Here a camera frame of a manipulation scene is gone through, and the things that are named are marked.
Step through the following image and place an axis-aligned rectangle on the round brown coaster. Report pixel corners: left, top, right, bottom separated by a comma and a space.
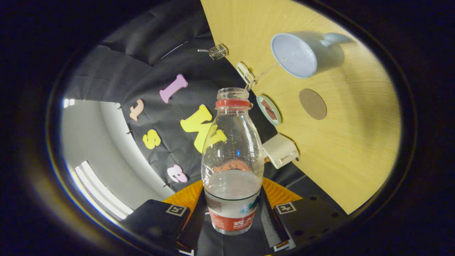
299, 89, 327, 120

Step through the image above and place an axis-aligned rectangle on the clear plastic juice bottle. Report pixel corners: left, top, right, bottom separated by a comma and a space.
201, 87, 264, 235

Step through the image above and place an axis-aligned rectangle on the metal wire holder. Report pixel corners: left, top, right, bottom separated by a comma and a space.
208, 43, 229, 61

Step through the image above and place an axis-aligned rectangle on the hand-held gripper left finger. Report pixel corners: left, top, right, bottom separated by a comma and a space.
119, 180, 207, 256

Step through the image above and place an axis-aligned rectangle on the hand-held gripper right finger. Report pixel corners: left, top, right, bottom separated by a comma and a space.
258, 177, 349, 253

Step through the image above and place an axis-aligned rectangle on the wooden table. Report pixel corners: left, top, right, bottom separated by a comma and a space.
200, 0, 402, 215

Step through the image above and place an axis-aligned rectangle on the white divided bean tray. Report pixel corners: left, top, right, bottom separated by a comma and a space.
236, 62, 256, 86

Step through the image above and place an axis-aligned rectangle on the pale green plate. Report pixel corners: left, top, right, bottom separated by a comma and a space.
256, 94, 282, 127

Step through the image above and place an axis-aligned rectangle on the white toaster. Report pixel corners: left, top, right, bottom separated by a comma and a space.
262, 133, 300, 170

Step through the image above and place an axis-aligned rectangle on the white cup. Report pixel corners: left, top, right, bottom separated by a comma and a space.
270, 31, 354, 79

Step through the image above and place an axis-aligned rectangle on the long ceiling light panel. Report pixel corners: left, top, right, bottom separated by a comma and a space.
75, 161, 134, 220

